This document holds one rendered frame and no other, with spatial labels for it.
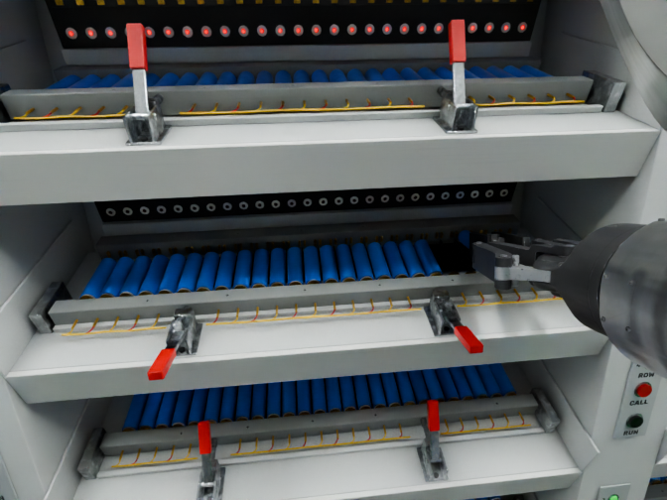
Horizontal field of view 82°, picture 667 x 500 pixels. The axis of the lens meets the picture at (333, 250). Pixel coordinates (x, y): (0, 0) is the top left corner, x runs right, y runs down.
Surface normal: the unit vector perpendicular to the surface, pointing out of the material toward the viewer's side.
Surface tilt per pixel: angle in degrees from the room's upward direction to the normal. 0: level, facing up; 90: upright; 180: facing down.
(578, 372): 90
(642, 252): 52
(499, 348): 109
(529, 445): 19
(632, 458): 90
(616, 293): 90
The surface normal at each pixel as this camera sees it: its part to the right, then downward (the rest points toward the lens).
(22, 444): 0.10, 0.32
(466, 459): 0.00, -0.79
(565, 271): -0.99, -0.12
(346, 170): 0.10, 0.61
